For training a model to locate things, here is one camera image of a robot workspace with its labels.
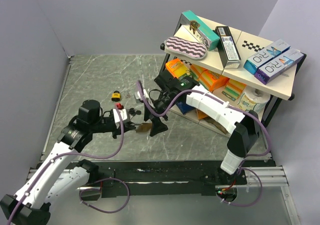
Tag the black silver box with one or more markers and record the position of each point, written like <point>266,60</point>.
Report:
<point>227,49</point>

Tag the brass padlock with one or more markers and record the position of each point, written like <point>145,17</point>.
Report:
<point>144,127</point>

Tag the toilet paper roll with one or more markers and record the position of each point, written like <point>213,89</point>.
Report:
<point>253,99</point>

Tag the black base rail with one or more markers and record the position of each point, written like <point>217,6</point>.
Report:
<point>149,178</point>

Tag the striped sponge pack behind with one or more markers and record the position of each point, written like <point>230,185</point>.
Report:
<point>197,71</point>

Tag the teal box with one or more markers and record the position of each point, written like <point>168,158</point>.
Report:
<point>199,30</point>

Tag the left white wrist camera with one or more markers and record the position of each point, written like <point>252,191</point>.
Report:
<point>120,113</point>

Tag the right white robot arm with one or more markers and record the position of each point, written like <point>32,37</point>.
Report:
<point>243,127</point>

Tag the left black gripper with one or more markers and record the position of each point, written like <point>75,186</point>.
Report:
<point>128,125</point>

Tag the purple toothpaste box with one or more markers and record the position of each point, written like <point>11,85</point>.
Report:
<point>272,69</point>

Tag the yellow padlock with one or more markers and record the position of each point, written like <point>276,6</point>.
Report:
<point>116,96</point>

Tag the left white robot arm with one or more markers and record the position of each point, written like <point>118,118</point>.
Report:
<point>66,168</point>

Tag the orange sponge pack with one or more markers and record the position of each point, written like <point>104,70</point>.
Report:
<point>212,81</point>

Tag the orange green box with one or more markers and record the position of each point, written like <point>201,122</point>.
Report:
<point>177,68</point>

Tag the blue toothpaste box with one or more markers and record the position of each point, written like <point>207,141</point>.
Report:
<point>265,55</point>

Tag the black-headed keys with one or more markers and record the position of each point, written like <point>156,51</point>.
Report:
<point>134,112</point>

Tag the striped sponge pack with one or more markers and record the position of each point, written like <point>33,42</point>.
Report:
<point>233,89</point>
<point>197,71</point>

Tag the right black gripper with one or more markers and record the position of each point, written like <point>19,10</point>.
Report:
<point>157,125</point>

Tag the pink wavy eye mask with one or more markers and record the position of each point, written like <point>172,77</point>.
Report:
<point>191,49</point>

